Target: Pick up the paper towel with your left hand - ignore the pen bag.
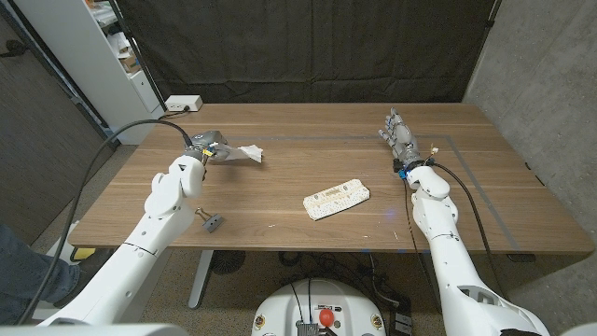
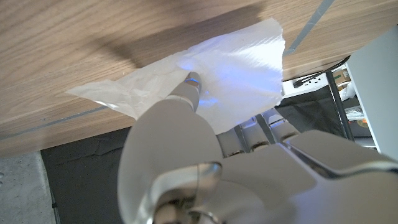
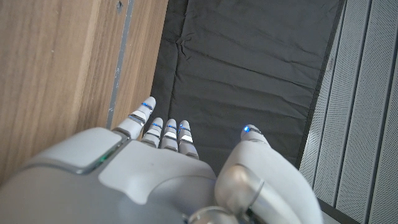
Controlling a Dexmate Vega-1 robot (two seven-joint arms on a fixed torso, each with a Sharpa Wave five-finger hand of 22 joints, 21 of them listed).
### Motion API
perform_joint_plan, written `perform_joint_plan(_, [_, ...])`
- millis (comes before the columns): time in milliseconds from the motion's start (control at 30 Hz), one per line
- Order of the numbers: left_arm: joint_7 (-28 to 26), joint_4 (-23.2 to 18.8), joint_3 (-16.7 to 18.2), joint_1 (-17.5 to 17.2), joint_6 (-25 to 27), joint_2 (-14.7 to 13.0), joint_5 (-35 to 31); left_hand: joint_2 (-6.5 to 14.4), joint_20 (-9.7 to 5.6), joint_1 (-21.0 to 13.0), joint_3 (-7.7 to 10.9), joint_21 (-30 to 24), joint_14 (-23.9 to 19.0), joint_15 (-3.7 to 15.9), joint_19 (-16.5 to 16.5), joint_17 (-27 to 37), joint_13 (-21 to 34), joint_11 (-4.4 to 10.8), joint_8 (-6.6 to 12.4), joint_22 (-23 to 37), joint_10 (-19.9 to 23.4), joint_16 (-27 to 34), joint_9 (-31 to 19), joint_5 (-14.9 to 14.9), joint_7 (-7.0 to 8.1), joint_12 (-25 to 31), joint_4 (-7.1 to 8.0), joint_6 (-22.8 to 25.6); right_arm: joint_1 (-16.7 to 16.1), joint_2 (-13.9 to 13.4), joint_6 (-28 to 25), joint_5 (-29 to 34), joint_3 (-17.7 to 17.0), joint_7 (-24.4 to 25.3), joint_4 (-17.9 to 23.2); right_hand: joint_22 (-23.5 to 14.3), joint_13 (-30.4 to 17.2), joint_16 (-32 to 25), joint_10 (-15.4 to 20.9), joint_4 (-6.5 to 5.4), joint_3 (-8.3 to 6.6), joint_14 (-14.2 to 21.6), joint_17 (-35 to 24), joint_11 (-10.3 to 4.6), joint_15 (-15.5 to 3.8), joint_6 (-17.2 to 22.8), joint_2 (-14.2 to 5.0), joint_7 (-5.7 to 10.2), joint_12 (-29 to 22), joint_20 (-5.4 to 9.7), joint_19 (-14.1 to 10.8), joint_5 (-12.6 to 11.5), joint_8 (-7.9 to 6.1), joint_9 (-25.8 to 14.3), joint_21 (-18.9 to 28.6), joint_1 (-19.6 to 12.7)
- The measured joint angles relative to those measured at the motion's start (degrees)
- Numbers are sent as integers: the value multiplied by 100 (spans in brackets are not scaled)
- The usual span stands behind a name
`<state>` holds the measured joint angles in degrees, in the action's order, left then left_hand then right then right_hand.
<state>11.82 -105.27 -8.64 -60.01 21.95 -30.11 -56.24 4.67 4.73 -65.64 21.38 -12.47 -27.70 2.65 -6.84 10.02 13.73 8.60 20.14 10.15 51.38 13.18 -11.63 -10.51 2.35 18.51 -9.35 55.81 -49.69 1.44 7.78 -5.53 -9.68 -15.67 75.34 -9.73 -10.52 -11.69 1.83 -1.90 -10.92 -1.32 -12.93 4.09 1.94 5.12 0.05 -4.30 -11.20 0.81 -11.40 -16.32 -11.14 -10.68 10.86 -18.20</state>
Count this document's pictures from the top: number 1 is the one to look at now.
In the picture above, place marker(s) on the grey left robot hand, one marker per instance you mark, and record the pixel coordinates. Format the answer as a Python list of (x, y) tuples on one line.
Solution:
[(207, 142)]

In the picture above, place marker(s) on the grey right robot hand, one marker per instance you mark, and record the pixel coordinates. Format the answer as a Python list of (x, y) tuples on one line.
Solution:
[(401, 137)]

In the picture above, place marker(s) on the white paper towel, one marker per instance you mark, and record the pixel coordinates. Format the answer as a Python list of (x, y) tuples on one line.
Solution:
[(247, 153)]

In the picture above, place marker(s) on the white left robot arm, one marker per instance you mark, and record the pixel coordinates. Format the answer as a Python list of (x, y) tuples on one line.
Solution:
[(144, 242)]

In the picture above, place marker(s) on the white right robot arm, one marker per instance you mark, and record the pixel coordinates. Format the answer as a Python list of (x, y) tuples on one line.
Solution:
[(454, 270)]

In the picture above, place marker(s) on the white patterned pen bag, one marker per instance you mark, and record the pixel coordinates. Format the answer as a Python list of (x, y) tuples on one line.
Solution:
[(336, 200)]

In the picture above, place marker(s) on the white power strip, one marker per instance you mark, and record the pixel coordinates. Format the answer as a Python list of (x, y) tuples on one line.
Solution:
[(183, 102)]

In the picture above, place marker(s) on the grey binder clip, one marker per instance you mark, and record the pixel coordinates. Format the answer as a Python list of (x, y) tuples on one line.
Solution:
[(212, 223)]

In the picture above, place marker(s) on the black backdrop stand pole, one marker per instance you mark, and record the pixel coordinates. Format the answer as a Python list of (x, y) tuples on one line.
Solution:
[(140, 58)]

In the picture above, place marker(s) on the brown cardboard box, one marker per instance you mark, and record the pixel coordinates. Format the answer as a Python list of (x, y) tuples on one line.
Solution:
[(129, 64)]

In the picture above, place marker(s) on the black round ribbed disc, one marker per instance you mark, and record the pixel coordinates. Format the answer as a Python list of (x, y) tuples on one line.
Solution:
[(227, 261)]

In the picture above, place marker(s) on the white shelf cabinet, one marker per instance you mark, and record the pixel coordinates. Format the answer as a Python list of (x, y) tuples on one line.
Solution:
[(93, 70)]

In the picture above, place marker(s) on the white table leg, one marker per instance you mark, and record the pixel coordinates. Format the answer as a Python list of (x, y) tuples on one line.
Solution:
[(200, 280)]

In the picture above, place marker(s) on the yellow floor object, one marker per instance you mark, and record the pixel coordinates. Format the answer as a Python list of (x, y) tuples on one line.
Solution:
[(84, 254)]

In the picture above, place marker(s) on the black floor power strip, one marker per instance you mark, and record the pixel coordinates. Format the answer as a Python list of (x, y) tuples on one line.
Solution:
[(401, 322)]

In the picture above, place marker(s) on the white robot torso base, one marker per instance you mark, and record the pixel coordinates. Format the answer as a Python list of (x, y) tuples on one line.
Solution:
[(289, 312)]

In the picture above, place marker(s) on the red emergency stop button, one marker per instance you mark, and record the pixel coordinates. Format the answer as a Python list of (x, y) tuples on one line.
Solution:
[(326, 317)]

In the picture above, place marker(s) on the person leg in blue jeans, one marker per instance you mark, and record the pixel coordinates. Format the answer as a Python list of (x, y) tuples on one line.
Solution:
[(23, 275)]

